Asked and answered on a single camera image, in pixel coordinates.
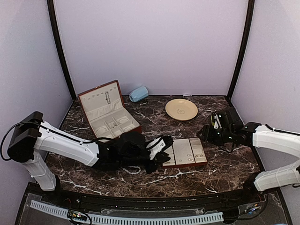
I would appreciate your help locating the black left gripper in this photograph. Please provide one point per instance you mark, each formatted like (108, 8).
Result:
(159, 158)

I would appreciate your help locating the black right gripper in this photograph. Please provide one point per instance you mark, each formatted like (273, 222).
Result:
(205, 135)

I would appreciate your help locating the red earring tray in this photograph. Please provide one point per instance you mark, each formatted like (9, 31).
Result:
(185, 153)

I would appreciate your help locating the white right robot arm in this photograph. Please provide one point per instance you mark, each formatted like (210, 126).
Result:
(264, 136)

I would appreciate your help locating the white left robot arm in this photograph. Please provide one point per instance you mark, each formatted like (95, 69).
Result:
(33, 134)

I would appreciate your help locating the silver charm jewelry pile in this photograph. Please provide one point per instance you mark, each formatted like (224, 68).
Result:
(113, 124)

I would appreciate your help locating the red wooden jewelry box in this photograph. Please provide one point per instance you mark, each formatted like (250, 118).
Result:
(104, 104)

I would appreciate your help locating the cream ceramic plate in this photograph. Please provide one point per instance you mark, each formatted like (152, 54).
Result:
(181, 109)

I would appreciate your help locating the silver bangle right compartment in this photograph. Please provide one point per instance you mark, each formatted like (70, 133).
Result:
(128, 128)

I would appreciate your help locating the silver bangle compartment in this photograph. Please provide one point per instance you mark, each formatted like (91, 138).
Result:
(101, 130)
(128, 128)
(123, 120)

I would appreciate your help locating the silver bangle back compartment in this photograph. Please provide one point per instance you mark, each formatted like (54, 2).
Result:
(123, 120)

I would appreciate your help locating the silver bangle left compartment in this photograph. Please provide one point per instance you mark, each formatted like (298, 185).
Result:
(101, 130)

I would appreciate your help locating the light blue cup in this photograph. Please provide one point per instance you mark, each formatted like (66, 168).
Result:
(138, 94)

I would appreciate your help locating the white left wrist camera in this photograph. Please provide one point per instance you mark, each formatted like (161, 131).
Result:
(158, 145)

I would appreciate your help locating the white slotted cable duct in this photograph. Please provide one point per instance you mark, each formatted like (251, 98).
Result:
(125, 217)

